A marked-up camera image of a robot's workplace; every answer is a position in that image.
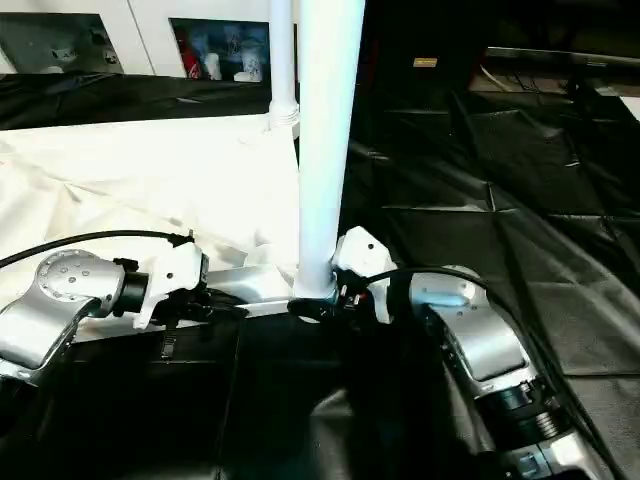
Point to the red bottle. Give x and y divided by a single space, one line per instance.
190 65

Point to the white cabinet with glass doors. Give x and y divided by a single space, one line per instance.
130 30

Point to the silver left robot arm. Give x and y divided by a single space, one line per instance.
50 310

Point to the white flat board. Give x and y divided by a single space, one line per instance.
632 105

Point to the small yellow tag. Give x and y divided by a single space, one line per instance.
425 62

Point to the white plastic table top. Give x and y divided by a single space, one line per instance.
150 180

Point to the black plastic mat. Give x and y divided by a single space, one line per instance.
500 200

